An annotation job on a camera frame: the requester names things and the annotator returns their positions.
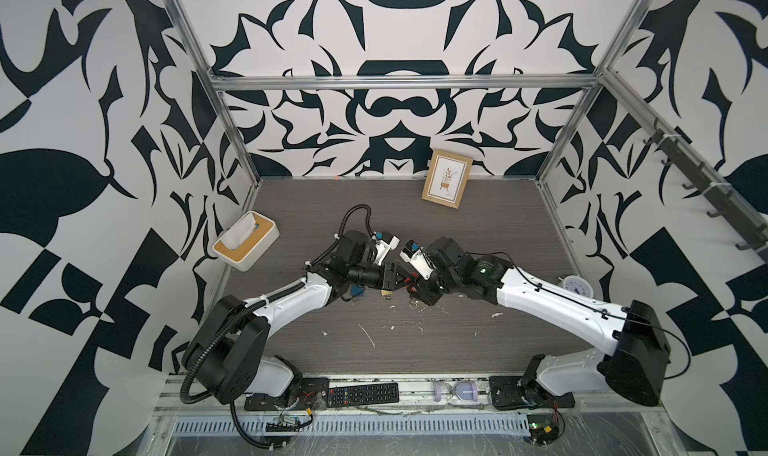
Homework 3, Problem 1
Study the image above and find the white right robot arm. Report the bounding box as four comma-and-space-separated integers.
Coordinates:
400, 249, 673, 407

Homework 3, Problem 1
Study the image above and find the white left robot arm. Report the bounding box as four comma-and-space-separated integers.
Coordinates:
179, 204, 404, 450

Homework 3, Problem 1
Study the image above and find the purple hourglass timer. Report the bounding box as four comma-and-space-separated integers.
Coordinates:
432, 380, 479, 403

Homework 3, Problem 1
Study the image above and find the black remote control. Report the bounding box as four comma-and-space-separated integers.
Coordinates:
327, 382, 400, 408

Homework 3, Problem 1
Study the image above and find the white alarm clock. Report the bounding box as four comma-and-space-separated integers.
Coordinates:
560, 275, 594, 299

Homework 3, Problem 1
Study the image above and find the white tissue box wooden lid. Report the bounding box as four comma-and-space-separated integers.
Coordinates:
212, 211, 280, 272

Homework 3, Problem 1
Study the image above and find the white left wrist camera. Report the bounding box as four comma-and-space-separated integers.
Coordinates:
372, 231, 400, 266

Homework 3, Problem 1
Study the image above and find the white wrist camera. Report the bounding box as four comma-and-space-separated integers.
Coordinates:
400, 240, 435, 280
372, 231, 400, 266

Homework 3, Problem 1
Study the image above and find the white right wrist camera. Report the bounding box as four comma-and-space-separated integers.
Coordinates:
400, 240, 435, 280

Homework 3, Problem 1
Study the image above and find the wooden picture frame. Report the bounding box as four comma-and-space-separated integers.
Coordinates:
421, 149, 474, 209

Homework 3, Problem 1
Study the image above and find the small wired circuit board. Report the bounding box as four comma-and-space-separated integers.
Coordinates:
264, 411, 314, 433

